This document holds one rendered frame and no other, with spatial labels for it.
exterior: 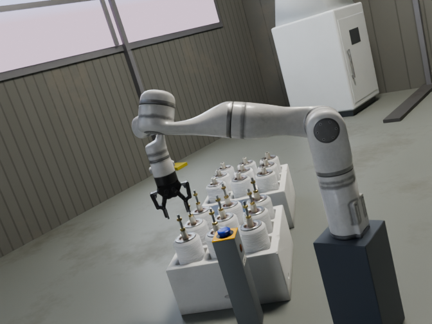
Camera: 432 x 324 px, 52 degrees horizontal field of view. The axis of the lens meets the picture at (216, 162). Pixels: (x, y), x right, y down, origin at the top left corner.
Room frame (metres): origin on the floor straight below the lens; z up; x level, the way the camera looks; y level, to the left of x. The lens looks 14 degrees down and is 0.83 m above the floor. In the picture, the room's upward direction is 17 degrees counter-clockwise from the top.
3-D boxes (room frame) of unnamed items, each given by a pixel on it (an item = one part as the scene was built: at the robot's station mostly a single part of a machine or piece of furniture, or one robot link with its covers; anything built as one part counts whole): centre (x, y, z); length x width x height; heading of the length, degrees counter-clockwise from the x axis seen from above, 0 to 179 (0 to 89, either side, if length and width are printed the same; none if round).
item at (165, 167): (1.45, 0.18, 0.52); 0.11 x 0.09 x 0.06; 8
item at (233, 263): (1.22, 0.04, 0.16); 0.07 x 0.07 x 0.31; 75
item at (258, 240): (1.37, -0.05, 0.16); 0.10 x 0.10 x 0.18
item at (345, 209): (1.04, -0.28, 0.39); 0.09 x 0.09 x 0.17; 47
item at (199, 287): (1.52, 0.03, 0.09); 0.39 x 0.39 x 0.18; 75
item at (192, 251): (1.43, 0.18, 0.16); 0.10 x 0.10 x 0.18
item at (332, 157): (1.04, -0.28, 0.54); 0.09 x 0.09 x 0.17; 78
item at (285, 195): (2.04, -0.11, 0.09); 0.39 x 0.39 x 0.18; 75
